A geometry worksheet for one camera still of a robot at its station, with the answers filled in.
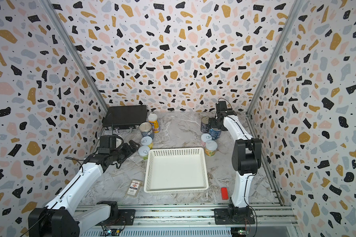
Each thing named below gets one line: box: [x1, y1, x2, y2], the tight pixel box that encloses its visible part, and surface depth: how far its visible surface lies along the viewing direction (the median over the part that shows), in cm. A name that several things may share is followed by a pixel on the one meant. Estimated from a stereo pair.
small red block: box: [220, 186, 229, 201], surface depth 83 cm
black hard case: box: [102, 104, 148, 134], surface depth 121 cm
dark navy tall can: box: [200, 116, 210, 134], surface depth 108 cm
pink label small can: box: [200, 133, 213, 147], surface depth 102 cm
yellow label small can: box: [140, 135, 154, 150], surface depth 99 cm
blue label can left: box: [138, 121, 155, 140], surface depth 101 cm
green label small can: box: [137, 145, 150, 161], surface depth 94 cm
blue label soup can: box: [209, 127, 223, 140], surface depth 100 cm
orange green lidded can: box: [204, 139, 219, 157], surface depth 96 cm
